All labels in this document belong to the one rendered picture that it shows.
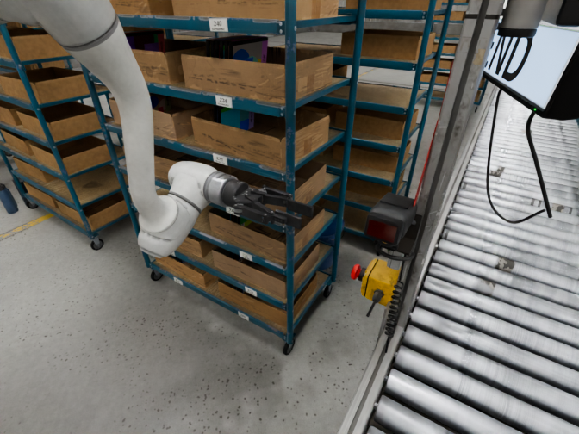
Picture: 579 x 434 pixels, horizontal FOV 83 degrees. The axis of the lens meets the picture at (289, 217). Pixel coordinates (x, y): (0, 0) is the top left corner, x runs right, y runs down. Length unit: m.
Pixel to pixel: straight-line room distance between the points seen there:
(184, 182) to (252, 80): 0.35
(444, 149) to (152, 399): 1.45
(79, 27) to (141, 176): 0.30
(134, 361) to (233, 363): 0.46
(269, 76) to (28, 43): 1.42
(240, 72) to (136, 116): 0.42
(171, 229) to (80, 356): 1.15
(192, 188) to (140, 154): 0.21
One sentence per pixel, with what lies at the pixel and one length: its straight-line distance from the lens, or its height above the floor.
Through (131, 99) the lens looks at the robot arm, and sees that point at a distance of 0.71.
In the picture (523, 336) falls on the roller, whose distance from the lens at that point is 0.95.
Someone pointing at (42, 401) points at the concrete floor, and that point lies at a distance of 1.86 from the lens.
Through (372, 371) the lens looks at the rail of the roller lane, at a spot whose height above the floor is 0.74.
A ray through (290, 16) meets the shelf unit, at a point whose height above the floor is 1.35.
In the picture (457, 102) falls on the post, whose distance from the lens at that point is 0.58.
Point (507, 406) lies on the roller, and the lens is 0.82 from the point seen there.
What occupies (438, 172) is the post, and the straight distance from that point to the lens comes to 0.62.
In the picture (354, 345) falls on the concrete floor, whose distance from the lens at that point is 1.71.
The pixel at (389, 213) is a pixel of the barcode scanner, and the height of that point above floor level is 1.09.
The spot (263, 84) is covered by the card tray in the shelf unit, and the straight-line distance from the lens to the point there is 1.01.
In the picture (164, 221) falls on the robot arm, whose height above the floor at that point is 0.93.
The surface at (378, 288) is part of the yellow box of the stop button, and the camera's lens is 0.76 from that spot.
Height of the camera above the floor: 1.39
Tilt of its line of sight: 34 degrees down
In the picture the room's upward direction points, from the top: straight up
